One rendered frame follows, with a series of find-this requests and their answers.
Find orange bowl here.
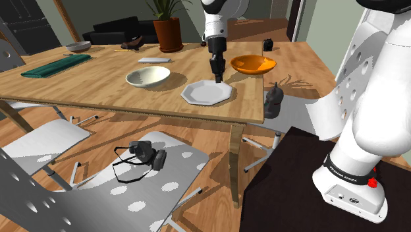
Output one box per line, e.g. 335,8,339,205
229,55,277,76

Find white octagonal plate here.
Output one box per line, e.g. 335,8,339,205
180,79,233,107

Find potted plant in brown pot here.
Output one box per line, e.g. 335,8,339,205
145,0,194,53

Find white flat slab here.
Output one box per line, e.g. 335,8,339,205
138,57,173,64

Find cream bowl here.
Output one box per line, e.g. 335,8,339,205
125,65,171,90

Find black cat figure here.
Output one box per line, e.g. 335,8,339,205
264,82,285,120

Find brown shoe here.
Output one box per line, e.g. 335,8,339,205
121,35,146,51

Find black sofa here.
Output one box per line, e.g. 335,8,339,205
82,16,160,45

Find wooden table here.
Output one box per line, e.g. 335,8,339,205
0,41,266,209

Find grey bowl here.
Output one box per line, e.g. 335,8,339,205
65,41,92,53

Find green folded cloth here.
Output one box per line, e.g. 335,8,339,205
20,53,92,79

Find dark robot stand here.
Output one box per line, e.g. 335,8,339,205
238,126,411,232

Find dark cabinet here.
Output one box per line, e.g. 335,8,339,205
0,0,62,56

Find grey perforated chair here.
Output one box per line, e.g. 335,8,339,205
0,119,99,192
0,130,210,232
0,30,27,73

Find black camera with strap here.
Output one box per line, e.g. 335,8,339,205
111,140,168,185

